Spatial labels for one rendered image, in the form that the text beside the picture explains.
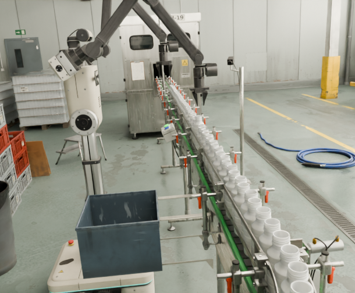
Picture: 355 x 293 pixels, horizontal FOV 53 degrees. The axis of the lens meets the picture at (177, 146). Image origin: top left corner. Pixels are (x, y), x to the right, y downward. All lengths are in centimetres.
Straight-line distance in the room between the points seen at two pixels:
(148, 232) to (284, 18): 1159
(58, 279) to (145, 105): 440
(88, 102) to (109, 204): 67
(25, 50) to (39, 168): 758
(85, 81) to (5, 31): 1051
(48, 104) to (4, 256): 546
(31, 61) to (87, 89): 1021
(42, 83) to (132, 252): 689
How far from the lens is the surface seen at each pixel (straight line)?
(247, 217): 100
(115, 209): 169
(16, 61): 1239
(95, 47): 189
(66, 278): 241
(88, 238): 142
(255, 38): 1232
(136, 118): 639
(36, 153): 500
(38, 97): 818
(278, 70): 1260
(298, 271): 73
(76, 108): 212
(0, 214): 292
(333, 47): 1037
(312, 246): 100
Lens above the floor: 158
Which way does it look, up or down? 16 degrees down
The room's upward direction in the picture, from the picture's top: 3 degrees counter-clockwise
